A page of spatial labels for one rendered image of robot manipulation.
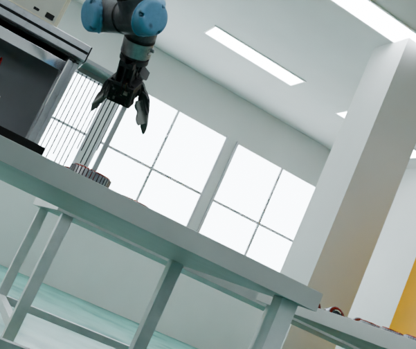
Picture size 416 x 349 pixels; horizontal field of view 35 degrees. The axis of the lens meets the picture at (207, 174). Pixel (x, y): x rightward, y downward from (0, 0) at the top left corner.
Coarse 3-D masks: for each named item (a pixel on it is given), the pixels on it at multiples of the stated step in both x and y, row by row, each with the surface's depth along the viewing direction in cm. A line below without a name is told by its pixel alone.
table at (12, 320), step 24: (72, 216) 278; (24, 240) 350; (48, 240) 280; (120, 240) 298; (48, 264) 278; (0, 288) 345; (24, 288) 278; (216, 288) 375; (240, 288) 307; (0, 312) 309; (24, 312) 274; (48, 312) 358; (336, 312) 341; (96, 336) 364
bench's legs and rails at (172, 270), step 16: (176, 272) 249; (160, 288) 247; (160, 304) 247; (272, 304) 169; (288, 304) 167; (144, 320) 246; (272, 320) 166; (288, 320) 167; (144, 336) 244; (272, 336) 165
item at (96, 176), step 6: (72, 168) 162; (78, 168) 161; (84, 168) 161; (84, 174) 160; (90, 174) 161; (96, 174) 161; (102, 174) 162; (96, 180) 161; (102, 180) 162; (108, 180) 163; (108, 186) 165
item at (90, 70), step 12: (84, 72) 530; (96, 72) 524; (108, 72) 514; (72, 84) 528; (96, 108) 535; (120, 120) 540; (84, 132) 531; (84, 144) 531; (108, 144) 536; (96, 168) 532
